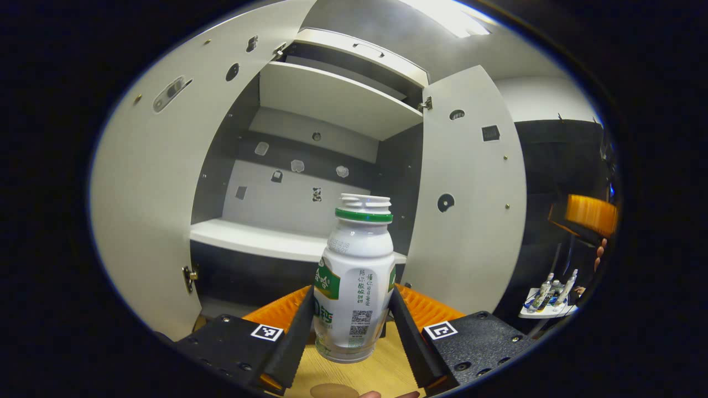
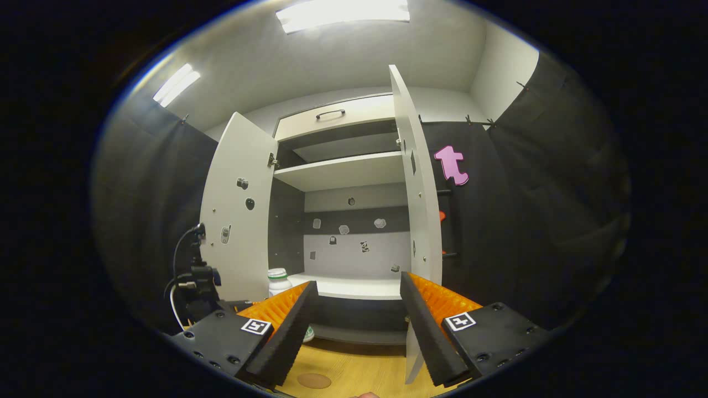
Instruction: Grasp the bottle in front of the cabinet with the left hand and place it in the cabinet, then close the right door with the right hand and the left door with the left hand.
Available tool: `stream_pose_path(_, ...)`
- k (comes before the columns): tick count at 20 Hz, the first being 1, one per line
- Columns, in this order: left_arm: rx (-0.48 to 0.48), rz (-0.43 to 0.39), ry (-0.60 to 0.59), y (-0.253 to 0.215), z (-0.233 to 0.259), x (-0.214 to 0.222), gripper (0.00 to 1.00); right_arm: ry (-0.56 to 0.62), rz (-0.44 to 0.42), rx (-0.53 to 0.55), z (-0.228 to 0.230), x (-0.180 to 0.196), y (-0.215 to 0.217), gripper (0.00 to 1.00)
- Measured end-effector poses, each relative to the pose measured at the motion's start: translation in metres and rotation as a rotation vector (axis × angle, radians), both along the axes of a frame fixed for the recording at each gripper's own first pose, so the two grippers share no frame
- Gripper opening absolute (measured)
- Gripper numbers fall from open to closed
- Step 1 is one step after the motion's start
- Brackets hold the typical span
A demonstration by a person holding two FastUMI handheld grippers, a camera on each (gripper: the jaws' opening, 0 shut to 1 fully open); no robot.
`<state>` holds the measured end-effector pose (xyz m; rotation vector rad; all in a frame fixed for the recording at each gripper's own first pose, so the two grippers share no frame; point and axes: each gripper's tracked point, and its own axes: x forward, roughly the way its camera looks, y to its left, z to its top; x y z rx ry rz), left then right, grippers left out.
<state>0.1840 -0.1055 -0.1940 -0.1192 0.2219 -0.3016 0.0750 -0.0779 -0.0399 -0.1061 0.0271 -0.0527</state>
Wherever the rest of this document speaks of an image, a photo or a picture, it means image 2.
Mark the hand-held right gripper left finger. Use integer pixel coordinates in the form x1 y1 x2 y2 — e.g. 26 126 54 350
169 280 320 390

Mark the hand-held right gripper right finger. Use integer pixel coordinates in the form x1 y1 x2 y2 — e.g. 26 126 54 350
399 271 551 387

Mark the white drink bottle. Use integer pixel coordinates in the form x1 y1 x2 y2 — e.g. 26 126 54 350
268 268 316 343

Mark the white cabinet door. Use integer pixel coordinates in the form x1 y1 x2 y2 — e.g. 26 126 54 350
199 112 279 303
389 65 443 385

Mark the white cabinet shelf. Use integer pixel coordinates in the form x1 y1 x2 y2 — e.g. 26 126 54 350
288 273 403 301
274 151 404 192

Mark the white open cabinet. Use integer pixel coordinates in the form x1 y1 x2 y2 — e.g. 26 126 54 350
199 65 443 385

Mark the small ceiling light panel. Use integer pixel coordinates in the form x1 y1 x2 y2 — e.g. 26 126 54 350
153 62 201 108

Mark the white cabinet drawer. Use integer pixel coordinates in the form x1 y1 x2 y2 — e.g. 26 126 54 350
274 94 396 143

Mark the large ceiling light panel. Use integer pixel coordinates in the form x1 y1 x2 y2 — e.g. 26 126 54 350
275 0 411 35

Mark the thin black cable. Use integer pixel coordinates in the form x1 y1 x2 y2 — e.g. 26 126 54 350
171 224 203 280

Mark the thin white cable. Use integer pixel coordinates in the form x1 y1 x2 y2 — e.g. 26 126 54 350
169 284 188 331

